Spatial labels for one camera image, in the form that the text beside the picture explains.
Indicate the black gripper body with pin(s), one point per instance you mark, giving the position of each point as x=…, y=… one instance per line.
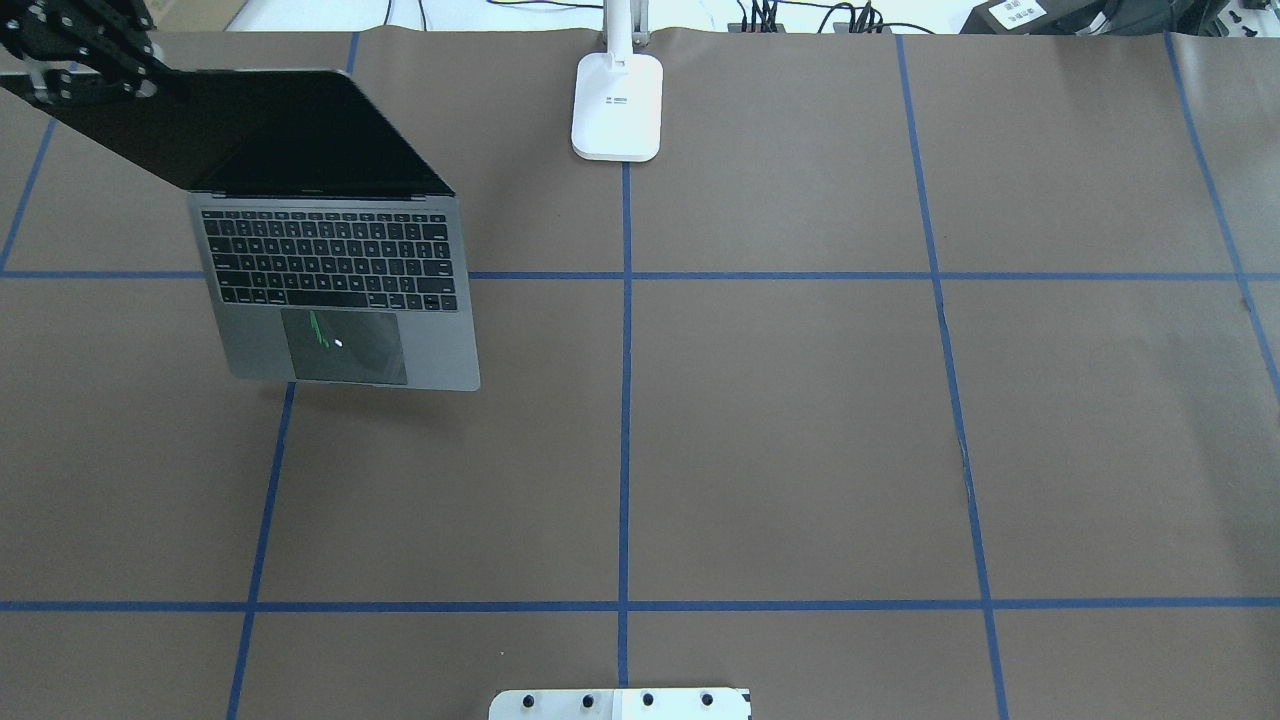
x=100, y=62

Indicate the grey laptop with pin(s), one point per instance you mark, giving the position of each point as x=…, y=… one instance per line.
x=332, y=251

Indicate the white desk lamp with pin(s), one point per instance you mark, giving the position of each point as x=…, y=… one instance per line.
x=618, y=98

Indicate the black power adapter box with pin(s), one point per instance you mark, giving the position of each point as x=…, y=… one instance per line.
x=1030, y=17

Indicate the white camera pillar with base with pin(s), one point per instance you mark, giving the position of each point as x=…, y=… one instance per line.
x=623, y=703

